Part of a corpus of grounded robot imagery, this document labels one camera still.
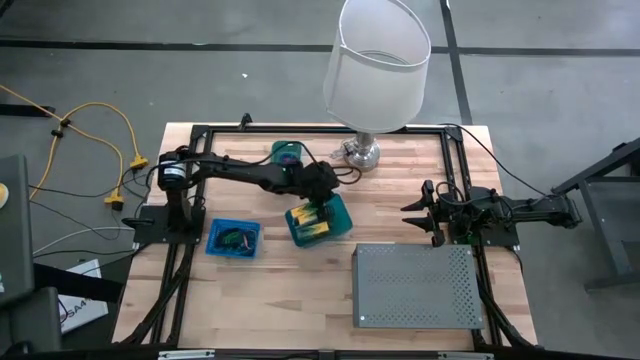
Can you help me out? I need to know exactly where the small turquoise plastic bin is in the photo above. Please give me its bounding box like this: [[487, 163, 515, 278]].
[[271, 141, 305, 174]]

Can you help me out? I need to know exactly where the silver table lamp white shade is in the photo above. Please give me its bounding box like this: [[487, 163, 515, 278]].
[[322, 0, 432, 173]]

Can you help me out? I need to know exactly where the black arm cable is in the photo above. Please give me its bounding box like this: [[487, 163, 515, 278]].
[[219, 141, 362, 186], [437, 122, 551, 199]]

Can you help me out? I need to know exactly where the green rubber band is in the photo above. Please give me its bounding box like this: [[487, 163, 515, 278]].
[[217, 227, 246, 247]]

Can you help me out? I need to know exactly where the dark grey box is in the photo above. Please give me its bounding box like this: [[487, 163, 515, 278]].
[[0, 287, 64, 354]]

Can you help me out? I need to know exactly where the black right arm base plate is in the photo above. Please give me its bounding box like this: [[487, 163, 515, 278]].
[[447, 219, 521, 247]]

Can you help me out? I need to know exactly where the white floor cable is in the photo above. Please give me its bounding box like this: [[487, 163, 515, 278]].
[[32, 225, 136, 256]]

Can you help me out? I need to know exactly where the black aluminium table frame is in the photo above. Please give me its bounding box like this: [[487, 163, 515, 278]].
[[113, 123, 540, 351]]

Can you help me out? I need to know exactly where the silver metal bracket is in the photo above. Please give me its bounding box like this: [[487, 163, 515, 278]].
[[437, 351, 495, 360], [157, 349, 217, 360]]

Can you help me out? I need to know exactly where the yellow extension cord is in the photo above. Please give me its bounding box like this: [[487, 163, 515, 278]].
[[59, 101, 150, 171], [0, 83, 127, 211]]

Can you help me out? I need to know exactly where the blue perforated plastic basket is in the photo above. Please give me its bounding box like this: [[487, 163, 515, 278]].
[[204, 218, 263, 260]]

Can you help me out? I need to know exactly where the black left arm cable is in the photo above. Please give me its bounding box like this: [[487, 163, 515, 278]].
[[219, 141, 362, 186]]

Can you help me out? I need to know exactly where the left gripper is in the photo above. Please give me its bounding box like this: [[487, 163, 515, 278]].
[[294, 160, 342, 221]]

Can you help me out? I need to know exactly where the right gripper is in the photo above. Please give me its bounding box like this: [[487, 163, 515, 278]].
[[399, 179, 476, 248]]

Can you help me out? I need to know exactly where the black side table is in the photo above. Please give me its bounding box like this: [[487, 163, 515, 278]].
[[549, 137, 640, 291]]

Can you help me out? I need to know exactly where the grey perforated metal stand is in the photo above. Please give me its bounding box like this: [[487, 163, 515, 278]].
[[351, 243, 485, 330]]

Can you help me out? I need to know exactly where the black floor bar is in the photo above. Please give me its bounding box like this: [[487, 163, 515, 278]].
[[0, 103, 56, 118]]

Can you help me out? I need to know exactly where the white cardboard box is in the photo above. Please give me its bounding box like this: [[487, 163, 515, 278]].
[[58, 258, 110, 335]]

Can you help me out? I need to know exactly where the black strap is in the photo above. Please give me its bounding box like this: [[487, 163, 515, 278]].
[[32, 262, 125, 304]]

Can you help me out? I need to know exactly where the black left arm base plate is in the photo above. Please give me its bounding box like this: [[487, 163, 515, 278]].
[[121, 204, 207, 246]]

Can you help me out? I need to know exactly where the large blue-green plastic bin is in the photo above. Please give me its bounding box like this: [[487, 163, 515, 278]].
[[283, 192, 354, 249]]

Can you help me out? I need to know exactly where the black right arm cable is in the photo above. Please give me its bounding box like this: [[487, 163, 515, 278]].
[[437, 122, 551, 199]]

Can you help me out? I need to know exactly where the grey equipment case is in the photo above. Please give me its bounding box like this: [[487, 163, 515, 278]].
[[0, 154, 36, 307]]

